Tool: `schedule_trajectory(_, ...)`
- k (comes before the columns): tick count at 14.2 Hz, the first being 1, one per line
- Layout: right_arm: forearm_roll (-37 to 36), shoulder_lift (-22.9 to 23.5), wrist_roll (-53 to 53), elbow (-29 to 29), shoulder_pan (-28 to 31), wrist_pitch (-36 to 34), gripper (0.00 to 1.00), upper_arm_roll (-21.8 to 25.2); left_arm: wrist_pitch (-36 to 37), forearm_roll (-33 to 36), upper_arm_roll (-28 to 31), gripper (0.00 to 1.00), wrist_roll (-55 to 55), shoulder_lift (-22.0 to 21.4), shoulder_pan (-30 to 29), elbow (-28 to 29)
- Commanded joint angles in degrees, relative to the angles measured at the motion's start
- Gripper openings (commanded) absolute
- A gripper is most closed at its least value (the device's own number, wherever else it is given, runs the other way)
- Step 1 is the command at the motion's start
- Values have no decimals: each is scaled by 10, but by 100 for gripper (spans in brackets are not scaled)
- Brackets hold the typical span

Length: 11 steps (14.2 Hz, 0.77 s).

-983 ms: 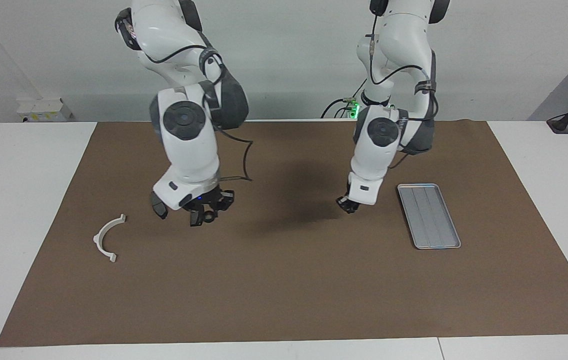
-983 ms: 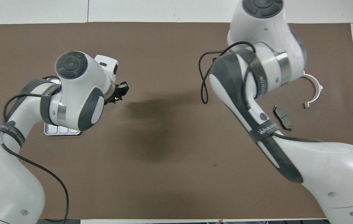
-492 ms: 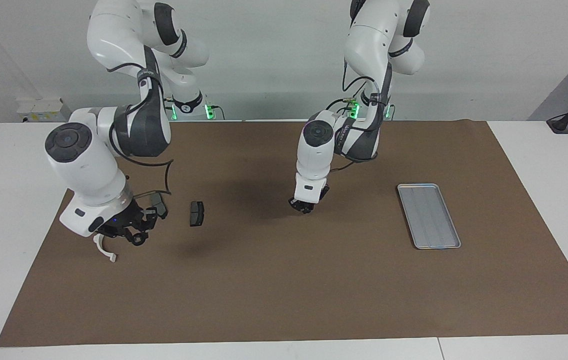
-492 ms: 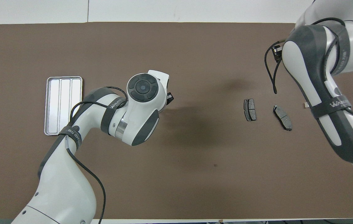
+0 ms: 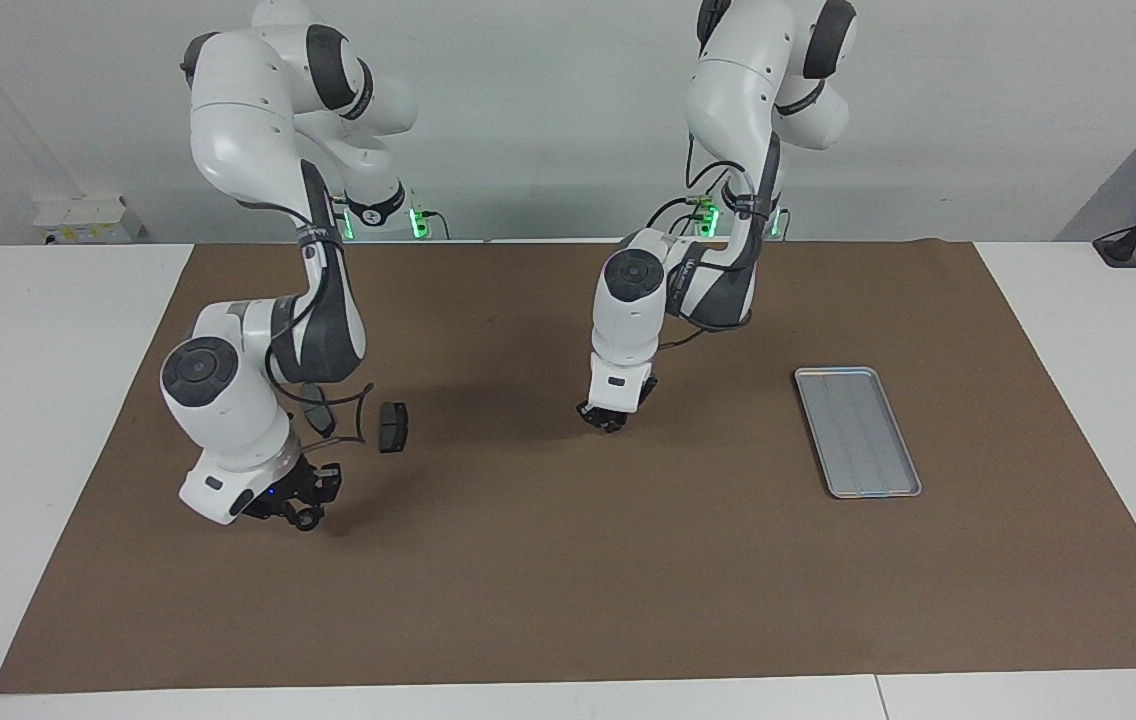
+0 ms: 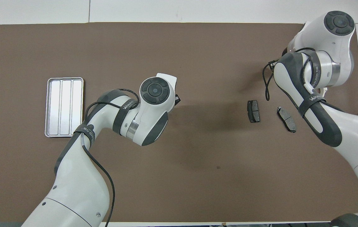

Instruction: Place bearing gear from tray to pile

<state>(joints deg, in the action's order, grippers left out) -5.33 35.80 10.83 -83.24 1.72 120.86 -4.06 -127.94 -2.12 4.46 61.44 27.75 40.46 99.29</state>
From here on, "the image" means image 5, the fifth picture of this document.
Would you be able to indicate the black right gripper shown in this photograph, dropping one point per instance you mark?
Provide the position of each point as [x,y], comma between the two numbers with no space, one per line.
[278,495]

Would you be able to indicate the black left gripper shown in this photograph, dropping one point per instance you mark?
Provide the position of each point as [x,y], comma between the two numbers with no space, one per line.
[640,398]

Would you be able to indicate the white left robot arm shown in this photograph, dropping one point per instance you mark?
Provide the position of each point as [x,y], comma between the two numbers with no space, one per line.
[738,90]

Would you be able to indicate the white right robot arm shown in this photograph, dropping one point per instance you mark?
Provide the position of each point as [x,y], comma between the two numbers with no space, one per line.
[238,110]

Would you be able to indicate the silver metal tray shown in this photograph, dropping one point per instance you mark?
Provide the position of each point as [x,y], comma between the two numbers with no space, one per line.
[858,430]

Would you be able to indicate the long dark brake pad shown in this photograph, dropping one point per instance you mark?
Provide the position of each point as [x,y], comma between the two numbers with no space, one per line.
[320,412]

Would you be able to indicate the short dark brake pad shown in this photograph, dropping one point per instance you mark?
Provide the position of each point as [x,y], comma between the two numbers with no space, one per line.
[394,428]

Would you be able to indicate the brown table mat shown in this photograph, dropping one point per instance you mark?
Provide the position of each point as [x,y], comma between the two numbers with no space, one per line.
[568,580]

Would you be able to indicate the white power box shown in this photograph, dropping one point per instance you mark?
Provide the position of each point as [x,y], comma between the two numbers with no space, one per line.
[88,220]

